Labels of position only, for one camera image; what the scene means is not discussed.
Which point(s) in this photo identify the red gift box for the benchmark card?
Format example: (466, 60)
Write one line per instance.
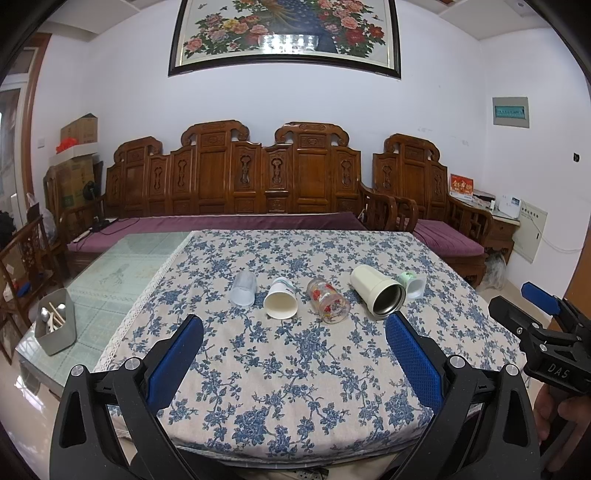
(461, 185)

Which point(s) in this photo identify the stacked cardboard boxes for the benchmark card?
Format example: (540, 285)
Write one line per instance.
(73, 165)

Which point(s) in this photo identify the white paper cup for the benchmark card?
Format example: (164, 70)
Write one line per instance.
(281, 300)

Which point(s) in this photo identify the carved wooden sofa bench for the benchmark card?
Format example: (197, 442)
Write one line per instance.
(217, 170)

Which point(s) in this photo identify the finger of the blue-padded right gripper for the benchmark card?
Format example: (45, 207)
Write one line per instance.
(546, 302)
(515, 320)

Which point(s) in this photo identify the clear plastic cup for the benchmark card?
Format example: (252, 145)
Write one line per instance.
(243, 289)

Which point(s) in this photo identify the wooden chair at left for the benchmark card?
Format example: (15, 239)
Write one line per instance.
(28, 272)

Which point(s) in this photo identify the wooden side table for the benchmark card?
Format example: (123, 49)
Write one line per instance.
(500, 237)

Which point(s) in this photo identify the purple armchair cushion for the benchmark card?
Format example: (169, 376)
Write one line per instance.
(446, 241)

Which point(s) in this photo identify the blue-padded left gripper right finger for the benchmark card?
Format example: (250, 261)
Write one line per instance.
(482, 425)

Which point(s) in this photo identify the framed floral painting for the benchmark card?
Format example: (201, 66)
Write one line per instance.
(357, 34)

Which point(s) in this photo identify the green labelled plastic cup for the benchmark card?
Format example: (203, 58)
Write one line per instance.
(415, 284)

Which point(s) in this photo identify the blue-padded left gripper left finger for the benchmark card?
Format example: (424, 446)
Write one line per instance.
(107, 426)

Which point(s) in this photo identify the cream steel-lined tumbler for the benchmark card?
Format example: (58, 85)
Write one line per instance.
(382, 294)

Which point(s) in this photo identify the white wall panel box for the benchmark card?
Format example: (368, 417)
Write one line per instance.
(529, 235)

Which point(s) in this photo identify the floral printed glass cup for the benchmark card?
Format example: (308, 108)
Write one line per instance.
(330, 305)

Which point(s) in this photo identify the person's right hand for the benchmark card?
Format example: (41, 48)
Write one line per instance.
(574, 409)

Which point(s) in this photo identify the blue floral tablecloth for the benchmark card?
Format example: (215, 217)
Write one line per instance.
(275, 393)

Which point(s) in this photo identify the grey utensil holder box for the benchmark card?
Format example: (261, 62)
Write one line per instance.
(55, 326)

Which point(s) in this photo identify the grey wall electrical panel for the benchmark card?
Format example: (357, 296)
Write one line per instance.
(511, 112)

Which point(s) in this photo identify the carved wooden armchair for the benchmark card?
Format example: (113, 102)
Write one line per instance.
(410, 170)

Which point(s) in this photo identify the purple sofa cushion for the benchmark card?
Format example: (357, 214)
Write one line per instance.
(97, 243)

